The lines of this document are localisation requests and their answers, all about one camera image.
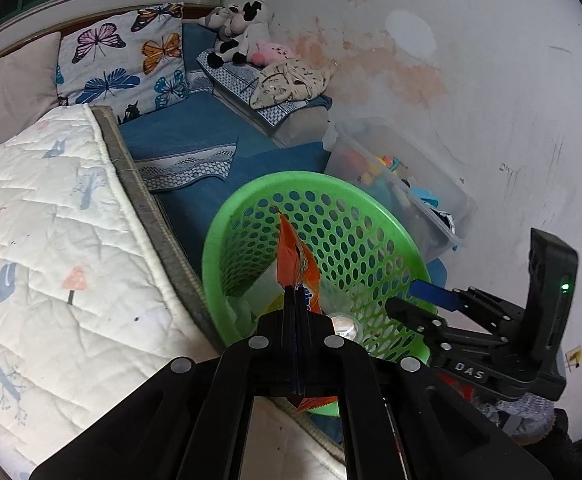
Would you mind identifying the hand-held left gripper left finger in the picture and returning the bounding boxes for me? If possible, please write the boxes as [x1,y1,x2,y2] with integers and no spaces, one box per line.
[28,286,298,480]

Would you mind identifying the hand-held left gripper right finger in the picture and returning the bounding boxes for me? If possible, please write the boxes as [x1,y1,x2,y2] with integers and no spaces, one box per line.
[295,289,572,480]

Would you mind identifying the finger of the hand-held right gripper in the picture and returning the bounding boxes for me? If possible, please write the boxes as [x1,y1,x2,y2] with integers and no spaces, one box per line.
[385,296,526,387]
[409,279,528,342]

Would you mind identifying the green plastic basket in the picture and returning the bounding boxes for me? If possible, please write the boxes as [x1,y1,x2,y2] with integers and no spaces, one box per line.
[201,170,433,417]

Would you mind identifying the orange snack packet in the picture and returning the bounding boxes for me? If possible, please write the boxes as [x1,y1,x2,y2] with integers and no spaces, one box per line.
[272,206,341,417]

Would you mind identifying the person's right hand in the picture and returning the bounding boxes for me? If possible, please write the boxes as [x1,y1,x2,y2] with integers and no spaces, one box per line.
[488,391,558,438]

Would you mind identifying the white round plastic cup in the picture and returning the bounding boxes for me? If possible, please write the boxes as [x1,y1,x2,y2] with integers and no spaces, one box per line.
[325,311,361,345]

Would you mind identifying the white green packet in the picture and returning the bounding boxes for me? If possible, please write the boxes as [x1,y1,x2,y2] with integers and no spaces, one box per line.
[240,259,286,322]

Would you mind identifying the black shiny bag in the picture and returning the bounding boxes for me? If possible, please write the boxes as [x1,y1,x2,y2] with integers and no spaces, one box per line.
[430,209,458,237]

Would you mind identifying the light blue plastic toy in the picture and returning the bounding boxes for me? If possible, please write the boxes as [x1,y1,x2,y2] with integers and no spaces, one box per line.
[410,186,442,207]

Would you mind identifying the clear plastic storage box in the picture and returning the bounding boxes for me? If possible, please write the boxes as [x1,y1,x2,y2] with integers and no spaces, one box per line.
[322,116,478,257]

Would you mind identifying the grey cushion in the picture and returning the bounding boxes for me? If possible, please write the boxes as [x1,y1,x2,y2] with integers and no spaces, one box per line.
[273,109,331,150]

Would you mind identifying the blue bed sheet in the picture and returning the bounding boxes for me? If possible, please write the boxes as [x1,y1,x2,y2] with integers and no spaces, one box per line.
[118,21,448,433]

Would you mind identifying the white quilted blanket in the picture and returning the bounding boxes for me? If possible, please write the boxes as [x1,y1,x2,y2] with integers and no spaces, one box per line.
[0,104,348,480]

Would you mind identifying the beige spotted cloth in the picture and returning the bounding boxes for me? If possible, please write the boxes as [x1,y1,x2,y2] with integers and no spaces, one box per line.
[249,56,333,112]

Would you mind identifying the blue patterned towel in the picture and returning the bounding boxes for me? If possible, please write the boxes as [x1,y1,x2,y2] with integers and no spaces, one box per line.
[195,46,334,132]

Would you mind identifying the pink plush toy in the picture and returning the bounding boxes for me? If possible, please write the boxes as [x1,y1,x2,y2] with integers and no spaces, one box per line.
[247,39,298,68]

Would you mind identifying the black white cow plush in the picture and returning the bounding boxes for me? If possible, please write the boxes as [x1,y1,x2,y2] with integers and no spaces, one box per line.
[206,0,273,69]

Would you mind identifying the large butterfly print pillow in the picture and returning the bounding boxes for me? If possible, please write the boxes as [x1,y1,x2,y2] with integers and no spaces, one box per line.
[55,1,193,124]

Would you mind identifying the grey plush toy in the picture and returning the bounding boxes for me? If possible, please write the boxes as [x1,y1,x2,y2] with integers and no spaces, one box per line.
[197,6,233,32]

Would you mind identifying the beige cushion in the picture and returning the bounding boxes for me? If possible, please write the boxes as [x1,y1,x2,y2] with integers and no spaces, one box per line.
[0,31,66,163]

